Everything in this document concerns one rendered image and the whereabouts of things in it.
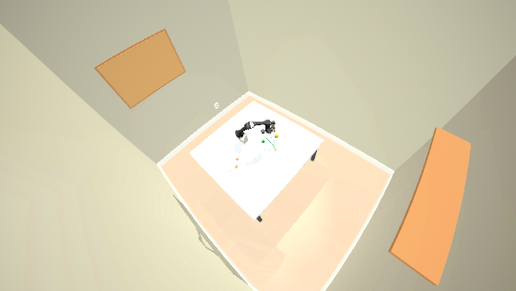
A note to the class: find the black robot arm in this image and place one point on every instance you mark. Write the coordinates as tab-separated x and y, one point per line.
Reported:
247	126

